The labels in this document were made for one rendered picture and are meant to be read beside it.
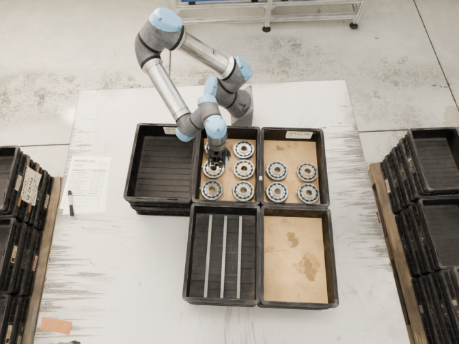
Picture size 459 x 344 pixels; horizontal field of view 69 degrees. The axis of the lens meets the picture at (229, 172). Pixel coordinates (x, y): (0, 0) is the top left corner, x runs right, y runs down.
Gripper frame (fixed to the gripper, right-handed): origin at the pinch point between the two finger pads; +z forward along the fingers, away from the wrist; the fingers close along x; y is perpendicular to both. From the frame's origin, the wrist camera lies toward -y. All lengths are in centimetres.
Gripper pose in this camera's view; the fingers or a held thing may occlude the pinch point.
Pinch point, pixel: (219, 162)
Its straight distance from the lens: 153.4
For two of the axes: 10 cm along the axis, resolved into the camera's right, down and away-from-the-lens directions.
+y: -1.1, 9.0, -4.2
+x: 9.9, 1.0, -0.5
